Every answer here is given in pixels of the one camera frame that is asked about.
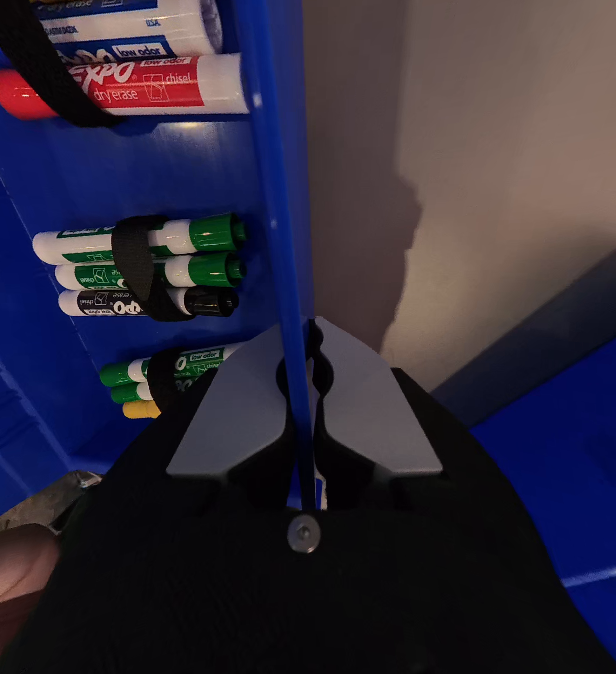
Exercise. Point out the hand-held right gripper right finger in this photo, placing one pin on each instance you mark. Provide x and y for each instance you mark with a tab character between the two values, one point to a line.
376	421

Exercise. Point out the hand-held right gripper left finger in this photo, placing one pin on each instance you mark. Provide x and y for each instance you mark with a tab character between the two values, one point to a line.
234	421

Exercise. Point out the yellow highlighter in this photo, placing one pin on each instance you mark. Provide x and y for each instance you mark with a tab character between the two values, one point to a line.
139	409

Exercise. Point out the green dry erase marker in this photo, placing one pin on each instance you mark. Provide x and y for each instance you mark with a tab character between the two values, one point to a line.
208	271
129	392
203	234
118	373

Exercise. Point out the blue plastic bin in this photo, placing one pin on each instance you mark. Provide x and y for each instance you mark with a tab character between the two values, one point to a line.
129	174
576	474

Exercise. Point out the person's left hand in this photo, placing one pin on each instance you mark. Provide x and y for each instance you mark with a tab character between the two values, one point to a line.
8	579

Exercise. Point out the red dry erase marker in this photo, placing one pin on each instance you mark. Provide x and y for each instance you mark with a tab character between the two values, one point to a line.
181	84

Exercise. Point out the blue dry erase marker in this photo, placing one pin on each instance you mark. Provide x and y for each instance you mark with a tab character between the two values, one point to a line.
181	26

